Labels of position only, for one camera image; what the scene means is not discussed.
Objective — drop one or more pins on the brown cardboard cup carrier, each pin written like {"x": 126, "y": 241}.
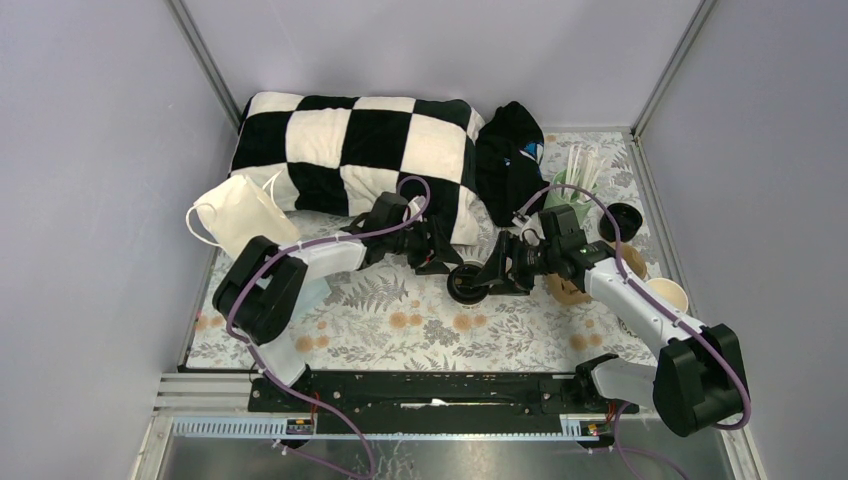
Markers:
{"x": 566, "y": 293}

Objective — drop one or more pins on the floral table mat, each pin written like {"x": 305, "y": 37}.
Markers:
{"x": 388, "y": 318}

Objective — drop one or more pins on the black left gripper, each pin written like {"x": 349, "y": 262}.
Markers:
{"x": 436, "y": 245}

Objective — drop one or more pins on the stack of black lids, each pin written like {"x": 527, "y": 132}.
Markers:
{"x": 628, "y": 218}

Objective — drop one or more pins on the light blue napkin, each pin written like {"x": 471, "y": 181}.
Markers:
{"x": 311, "y": 296}

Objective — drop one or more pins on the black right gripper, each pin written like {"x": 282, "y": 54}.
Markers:
{"x": 514, "y": 281}

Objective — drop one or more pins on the black white checkered pillow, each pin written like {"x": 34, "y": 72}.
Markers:
{"x": 337, "y": 155}

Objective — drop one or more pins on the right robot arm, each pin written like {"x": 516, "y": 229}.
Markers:
{"x": 698, "y": 379}

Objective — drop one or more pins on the green straw holder cup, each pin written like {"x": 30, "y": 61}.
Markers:
{"x": 578, "y": 201}

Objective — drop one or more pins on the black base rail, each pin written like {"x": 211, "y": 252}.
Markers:
{"x": 420, "y": 402}

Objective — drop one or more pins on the black cloth bundle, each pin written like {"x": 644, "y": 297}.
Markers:
{"x": 509, "y": 150}

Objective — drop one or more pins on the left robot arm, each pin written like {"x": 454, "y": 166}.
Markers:
{"x": 259, "y": 294}

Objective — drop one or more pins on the white paper bag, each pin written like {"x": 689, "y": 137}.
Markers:
{"x": 236, "y": 211}

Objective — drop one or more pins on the stack of paper cups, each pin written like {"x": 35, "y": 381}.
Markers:
{"x": 666, "y": 298}

